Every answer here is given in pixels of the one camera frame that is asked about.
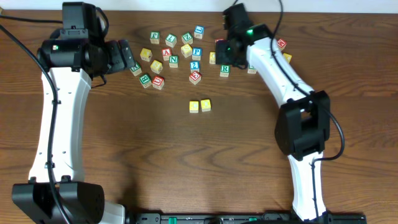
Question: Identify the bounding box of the green Z block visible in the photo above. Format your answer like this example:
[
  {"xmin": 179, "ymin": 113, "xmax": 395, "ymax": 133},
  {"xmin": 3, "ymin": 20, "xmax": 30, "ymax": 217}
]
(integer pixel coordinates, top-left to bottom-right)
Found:
[{"xmin": 182, "ymin": 32, "xmax": 193, "ymax": 45}]

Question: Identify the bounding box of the green R block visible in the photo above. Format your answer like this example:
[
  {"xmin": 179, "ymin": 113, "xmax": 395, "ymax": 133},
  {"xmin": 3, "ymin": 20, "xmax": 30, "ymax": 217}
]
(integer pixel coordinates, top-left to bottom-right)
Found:
[{"xmin": 220, "ymin": 65, "xmax": 230, "ymax": 77}]

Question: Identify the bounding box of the yellow S block left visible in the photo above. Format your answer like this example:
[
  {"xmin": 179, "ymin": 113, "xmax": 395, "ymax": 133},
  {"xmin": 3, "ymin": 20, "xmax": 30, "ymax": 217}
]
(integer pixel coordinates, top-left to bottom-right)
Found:
[{"xmin": 150, "ymin": 60, "xmax": 163, "ymax": 74}]

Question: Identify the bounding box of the yellow s block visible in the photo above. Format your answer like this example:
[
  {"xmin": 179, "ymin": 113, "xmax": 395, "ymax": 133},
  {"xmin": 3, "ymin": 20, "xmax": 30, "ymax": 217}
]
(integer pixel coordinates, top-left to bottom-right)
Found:
[
  {"xmin": 150, "ymin": 60, "xmax": 163, "ymax": 74},
  {"xmin": 181, "ymin": 44, "xmax": 193, "ymax": 58}
]

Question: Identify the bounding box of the yellow S block centre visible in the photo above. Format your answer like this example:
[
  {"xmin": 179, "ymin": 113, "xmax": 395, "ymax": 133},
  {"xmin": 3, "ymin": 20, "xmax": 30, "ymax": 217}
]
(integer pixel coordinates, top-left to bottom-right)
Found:
[{"xmin": 181, "ymin": 44, "xmax": 193, "ymax": 58}]

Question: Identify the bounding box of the yellow block far right upper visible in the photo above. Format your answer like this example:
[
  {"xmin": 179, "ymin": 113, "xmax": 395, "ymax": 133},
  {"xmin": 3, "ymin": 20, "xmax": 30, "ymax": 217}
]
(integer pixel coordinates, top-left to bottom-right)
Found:
[{"xmin": 283, "ymin": 53, "xmax": 292, "ymax": 63}]

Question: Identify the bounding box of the green 4 block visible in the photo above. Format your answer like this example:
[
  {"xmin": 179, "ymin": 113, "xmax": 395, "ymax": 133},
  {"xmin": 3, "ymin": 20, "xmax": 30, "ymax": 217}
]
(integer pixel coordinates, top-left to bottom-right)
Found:
[{"xmin": 248, "ymin": 65, "xmax": 257, "ymax": 74}]

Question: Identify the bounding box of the yellow O block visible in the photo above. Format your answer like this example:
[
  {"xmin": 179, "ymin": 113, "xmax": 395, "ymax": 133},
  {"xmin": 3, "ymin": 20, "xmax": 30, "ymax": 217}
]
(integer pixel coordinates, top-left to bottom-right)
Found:
[
  {"xmin": 209, "ymin": 52, "xmax": 216, "ymax": 65},
  {"xmin": 200, "ymin": 99, "xmax": 211, "ymax": 112}
]

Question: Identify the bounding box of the red A block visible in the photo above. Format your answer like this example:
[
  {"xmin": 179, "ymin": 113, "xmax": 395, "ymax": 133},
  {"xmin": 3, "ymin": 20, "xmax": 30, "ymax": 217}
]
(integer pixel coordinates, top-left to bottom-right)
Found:
[{"xmin": 162, "ymin": 48, "xmax": 172, "ymax": 61}]

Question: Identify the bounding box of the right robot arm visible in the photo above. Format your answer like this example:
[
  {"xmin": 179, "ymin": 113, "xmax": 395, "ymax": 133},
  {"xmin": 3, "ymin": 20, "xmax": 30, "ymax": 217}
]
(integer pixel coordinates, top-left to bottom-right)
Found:
[{"xmin": 216, "ymin": 3, "xmax": 330, "ymax": 222}]

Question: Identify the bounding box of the red U block lower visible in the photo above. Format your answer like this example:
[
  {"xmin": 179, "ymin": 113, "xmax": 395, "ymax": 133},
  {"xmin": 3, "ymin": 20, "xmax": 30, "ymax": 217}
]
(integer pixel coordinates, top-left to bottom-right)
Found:
[{"xmin": 152, "ymin": 76, "xmax": 165, "ymax": 90}]

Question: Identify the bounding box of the blue P block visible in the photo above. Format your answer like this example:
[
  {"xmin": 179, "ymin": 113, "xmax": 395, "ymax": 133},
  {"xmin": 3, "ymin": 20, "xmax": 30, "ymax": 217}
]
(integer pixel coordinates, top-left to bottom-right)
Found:
[{"xmin": 192, "ymin": 47, "xmax": 203, "ymax": 60}]

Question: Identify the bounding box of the green L block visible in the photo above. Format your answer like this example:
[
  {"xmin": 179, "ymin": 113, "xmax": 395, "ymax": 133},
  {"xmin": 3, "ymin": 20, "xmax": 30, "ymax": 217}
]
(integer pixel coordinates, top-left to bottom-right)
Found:
[{"xmin": 165, "ymin": 34, "xmax": 177, "ymax": 48}]

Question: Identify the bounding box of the blue 2 block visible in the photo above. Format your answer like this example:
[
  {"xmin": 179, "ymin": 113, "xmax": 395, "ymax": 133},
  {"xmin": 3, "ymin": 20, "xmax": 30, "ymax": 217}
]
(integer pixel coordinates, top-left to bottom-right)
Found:
[{"xmin": 190, "ymin": 61, "xmax": 200, "ymax": 73}]

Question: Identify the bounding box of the green A block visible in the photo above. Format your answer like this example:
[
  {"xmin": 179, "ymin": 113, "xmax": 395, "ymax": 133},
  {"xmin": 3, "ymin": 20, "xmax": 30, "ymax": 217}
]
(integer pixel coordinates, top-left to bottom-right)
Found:
[{"xmin": 130, "ymin": 62, "xmax": 142, "ymax": 77}]

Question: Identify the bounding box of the yellow K block left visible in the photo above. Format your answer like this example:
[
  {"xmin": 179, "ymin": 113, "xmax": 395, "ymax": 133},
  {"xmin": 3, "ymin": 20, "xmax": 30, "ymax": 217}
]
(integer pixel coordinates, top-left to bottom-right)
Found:
[{"xmin": 140, "ymin": 48, "xmax": 152, "ymax": 62}]

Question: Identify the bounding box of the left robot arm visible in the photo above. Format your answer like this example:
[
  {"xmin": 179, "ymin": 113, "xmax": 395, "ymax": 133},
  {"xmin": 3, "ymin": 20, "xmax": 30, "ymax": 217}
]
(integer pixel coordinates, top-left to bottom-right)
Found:
[{"xmin": 12, "ymin": 2, "xmax": 136, "ymax": 223}]

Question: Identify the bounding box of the red E block upper right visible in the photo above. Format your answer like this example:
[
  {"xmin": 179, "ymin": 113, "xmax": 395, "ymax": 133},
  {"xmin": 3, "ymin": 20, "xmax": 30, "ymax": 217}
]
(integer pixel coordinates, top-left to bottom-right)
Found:
[{"xmin": 277, "ymin": 39, "xmax": 287, "ymax": 51}]

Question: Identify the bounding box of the green N block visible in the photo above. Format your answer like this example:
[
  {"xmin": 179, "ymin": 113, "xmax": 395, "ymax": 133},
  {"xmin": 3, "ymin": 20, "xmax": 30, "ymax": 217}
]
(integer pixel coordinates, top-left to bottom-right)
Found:
[{"xmin": 169, "ymin": 55, "xmax": 179, "ymax": 68}]

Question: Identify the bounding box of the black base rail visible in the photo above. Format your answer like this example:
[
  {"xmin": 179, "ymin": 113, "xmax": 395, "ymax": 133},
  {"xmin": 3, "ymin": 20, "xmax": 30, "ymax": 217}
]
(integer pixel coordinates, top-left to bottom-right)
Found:
[{"xmin": 125, "ymin": 212, "xmax": 367, "ymax": 224}]

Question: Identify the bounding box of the blue block top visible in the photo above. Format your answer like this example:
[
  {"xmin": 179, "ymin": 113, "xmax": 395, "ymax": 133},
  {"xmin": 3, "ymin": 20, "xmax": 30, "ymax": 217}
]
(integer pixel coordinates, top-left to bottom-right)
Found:
[{"xmin": 194, "ymin": 26, "xmax": 205, "ymax": 39}]

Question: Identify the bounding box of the green B block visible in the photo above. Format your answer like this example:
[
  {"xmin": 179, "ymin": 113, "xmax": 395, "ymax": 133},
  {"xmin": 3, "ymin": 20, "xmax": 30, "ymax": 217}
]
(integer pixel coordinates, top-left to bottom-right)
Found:
[{"xmin": 139, "ymin": 73, "xmax": 152, "ymax": 88}]

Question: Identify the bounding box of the yellow C block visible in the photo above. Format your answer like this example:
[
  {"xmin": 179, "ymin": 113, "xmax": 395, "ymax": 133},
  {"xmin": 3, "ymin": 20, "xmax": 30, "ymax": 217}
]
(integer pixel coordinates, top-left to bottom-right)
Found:
[{"xmin": 189, "ymin": 101, "xmax": 200, "ymax": 113}]

